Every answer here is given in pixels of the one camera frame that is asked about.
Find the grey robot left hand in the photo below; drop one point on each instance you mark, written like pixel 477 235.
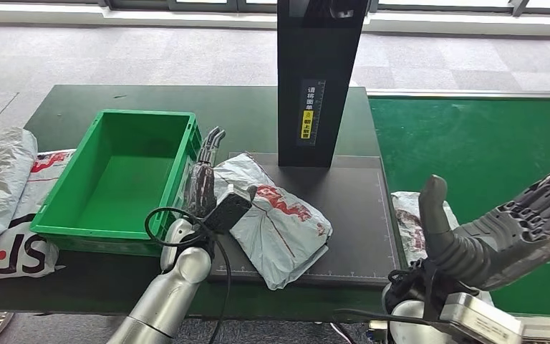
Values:
pixel 201 190

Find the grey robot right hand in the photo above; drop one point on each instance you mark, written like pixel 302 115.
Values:
pixel 493 247

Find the grey parcel dark red print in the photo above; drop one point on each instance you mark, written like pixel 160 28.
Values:
pixel 408 223

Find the grey parcel bag red print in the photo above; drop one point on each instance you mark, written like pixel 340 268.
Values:
pixel 280 237

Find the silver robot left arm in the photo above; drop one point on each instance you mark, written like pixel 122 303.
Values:
pixel 166 294

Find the green conveyor belt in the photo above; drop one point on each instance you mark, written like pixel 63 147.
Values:
pixel 483 142

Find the black inbound scanner machine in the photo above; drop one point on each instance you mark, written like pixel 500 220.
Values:
pixel 351 213

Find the crumpled grey parcel bag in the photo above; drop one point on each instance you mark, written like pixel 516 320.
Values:
pixel 0 180

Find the dark green table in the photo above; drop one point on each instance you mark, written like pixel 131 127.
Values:
pixel 237 118

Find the green plastic crate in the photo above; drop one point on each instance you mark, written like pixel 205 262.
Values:
pixel 113 190

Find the black yellow label sticker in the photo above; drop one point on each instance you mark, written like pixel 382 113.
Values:
pixel 307 126

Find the white bag black letters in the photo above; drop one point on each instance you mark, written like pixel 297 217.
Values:
pixel 19 247

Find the white window sill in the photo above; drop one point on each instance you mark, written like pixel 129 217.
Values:
pixel 113 19

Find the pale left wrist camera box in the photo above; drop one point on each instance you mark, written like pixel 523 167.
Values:
pixel 227 211

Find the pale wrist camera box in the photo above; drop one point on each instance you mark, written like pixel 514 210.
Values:
pixel 227 211
pixel 483 323

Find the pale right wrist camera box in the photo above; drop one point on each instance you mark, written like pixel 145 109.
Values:
pixel 483 323

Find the dark window frame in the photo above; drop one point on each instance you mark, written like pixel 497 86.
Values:
pixel 208 5

